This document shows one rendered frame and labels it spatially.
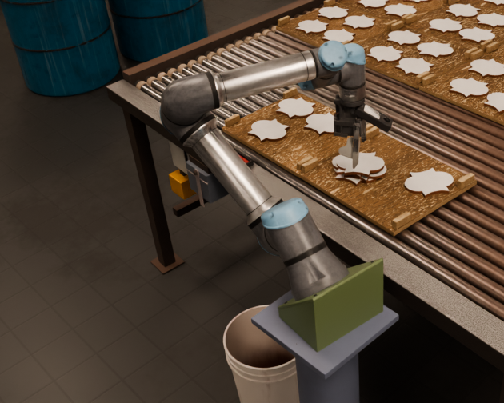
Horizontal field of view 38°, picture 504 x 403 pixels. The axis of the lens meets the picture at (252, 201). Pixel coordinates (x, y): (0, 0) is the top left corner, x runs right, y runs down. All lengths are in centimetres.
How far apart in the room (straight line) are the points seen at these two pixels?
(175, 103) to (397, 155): 82
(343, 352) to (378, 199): 54
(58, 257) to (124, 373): 87
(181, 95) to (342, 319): 68
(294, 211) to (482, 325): 52
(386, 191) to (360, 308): 49
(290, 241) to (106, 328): 162
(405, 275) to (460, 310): 18
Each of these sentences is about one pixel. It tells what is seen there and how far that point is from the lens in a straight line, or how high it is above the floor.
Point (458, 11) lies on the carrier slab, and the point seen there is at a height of 95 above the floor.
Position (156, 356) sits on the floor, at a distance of 307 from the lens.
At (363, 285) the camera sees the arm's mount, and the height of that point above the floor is 100.
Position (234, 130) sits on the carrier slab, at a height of 94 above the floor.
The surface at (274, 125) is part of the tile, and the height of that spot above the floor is 95.
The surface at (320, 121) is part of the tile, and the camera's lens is 253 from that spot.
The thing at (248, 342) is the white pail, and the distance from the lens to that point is 274.
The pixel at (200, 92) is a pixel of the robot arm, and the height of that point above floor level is 140.
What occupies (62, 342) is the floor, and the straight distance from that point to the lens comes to 326.
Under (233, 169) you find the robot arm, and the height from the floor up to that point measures 117.
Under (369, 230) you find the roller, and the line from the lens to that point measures 208.
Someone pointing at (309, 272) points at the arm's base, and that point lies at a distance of 176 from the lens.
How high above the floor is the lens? 223
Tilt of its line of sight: 36 degrees down
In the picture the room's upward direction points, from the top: 7 degrees counter-clockwise
